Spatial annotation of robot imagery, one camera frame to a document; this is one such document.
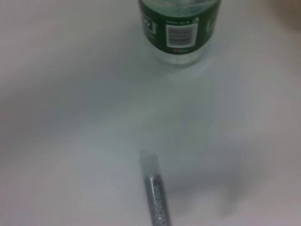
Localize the grey glitter pen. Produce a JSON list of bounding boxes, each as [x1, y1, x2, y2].
[[139, 149, 172, 226]]

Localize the clear water bottle green label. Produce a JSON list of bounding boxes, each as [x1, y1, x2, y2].
[[137, 0, 222, 68]]

